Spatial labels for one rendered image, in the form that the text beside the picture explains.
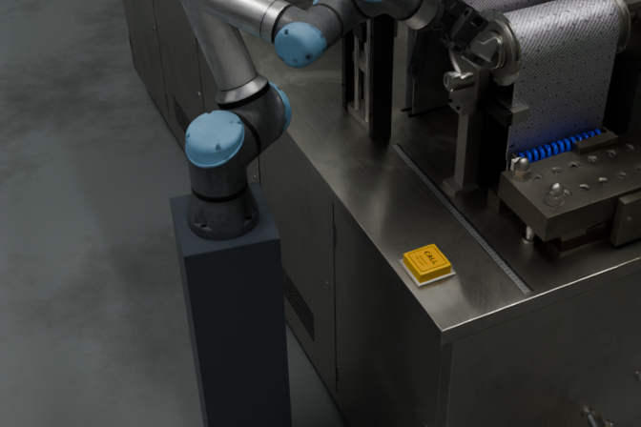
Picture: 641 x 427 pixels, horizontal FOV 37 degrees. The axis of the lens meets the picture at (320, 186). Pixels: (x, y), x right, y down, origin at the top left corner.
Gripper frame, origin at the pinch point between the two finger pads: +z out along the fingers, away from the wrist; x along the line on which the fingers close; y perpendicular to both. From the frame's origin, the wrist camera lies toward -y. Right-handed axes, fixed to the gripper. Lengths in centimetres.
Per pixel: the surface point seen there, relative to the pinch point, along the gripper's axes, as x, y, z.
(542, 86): -4.8, 2.8, 11.9
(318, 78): 59, -31, 15
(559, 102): -4.8, 2.0, 18.9
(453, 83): 3.2, -6.7, -0.2
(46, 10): 311, -122, 48
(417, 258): -13.7, -37.2, 4.1
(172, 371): 62, -132, 36
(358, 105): 38.7, -27.9, 13.6
